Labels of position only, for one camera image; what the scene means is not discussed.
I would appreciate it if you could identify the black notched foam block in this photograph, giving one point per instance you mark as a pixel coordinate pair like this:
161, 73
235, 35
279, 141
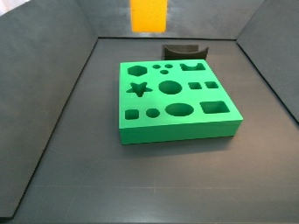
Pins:
184, 52

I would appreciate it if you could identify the orange rectangular panel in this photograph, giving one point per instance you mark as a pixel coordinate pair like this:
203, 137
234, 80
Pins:
148, 15

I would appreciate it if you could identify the green shape sorter box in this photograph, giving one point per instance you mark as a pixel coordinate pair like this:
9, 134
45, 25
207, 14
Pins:
172, 100

